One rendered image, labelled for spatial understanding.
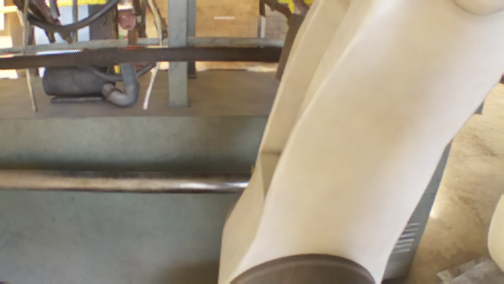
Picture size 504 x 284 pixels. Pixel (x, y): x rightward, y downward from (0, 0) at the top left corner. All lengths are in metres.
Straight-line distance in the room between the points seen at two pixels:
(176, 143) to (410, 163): 0.63
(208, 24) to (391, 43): 3.41
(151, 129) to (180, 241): 0.33
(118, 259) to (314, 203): 0.87
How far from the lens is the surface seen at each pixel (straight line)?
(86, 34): 3.58
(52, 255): 1.13
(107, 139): 0.83
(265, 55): 0.74
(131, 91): 0.81
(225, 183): 0.74
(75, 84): 0.94
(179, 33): 0.79
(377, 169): 0.23
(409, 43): 0.18
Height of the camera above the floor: 0.85
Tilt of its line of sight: 24 degrees down
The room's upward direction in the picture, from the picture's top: 3 degrees clockwise
